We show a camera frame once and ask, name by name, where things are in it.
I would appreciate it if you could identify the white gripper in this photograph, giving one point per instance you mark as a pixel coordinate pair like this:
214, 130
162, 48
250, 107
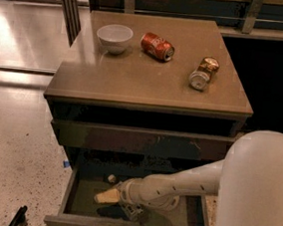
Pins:
128, 192

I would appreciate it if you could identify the clear plastic water bottle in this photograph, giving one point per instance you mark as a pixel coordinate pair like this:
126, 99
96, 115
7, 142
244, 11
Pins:
133, 212

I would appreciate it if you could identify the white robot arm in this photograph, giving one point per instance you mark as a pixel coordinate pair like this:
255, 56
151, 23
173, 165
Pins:
248, 184

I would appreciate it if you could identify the closed top drawer front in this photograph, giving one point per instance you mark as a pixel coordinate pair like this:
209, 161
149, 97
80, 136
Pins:
142, 141

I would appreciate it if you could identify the open middle drawer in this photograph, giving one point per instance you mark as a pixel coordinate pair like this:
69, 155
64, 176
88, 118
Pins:
90, 177

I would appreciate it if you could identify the brown drawer cabinet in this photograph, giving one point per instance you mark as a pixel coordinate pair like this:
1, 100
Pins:
137, 90

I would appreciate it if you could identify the blue tape on floor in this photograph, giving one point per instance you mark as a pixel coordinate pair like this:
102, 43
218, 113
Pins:
66, 163

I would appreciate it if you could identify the black object on floor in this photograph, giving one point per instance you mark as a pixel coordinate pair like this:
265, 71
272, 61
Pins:
20, 216

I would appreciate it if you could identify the gold and silver can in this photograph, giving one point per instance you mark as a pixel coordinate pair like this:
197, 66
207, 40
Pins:
200, 78

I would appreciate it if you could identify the red soda can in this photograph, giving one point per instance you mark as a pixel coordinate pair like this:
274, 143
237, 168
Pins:
157, 46

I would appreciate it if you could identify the white bowl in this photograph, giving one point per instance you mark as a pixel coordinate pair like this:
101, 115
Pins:
115, 38

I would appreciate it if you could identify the dark background shelf unit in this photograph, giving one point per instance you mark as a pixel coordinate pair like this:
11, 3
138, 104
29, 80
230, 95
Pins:
263, 14

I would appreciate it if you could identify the metal door frame post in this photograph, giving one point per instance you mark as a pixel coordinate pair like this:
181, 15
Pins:
72, 19

